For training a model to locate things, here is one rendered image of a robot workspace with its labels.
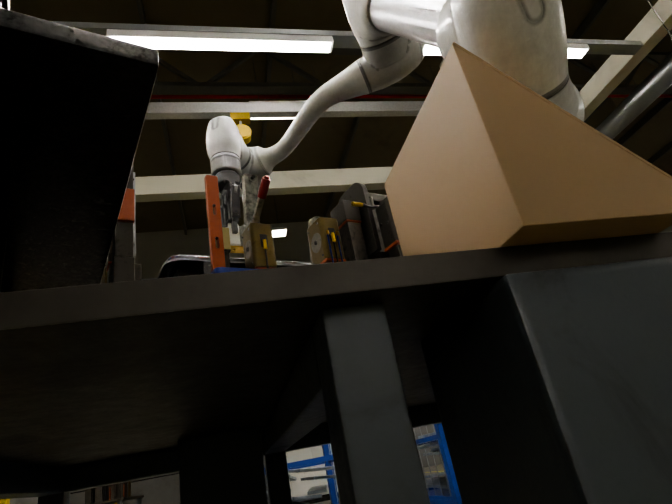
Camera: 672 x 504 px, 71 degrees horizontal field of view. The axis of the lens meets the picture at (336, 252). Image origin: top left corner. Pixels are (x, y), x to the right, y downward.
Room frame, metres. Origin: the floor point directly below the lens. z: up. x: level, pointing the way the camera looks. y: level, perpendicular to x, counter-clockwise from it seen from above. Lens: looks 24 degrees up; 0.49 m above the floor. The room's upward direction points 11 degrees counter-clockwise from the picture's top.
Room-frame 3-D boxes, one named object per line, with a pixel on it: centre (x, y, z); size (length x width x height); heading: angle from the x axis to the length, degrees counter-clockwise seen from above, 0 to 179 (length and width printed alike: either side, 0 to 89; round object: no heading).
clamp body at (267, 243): (1.02, 0.17, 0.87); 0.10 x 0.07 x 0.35; 34
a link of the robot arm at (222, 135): (1.18, 0.27, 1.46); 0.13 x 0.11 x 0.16; 167
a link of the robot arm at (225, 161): (1.16, 0.28, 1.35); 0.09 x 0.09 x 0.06
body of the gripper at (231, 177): (1.16, 0.28, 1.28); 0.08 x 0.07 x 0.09; 34
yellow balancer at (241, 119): (3.08, 0.57, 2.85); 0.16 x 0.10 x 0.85; 105
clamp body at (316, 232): (1.09, 0.02, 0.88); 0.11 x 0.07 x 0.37; 34
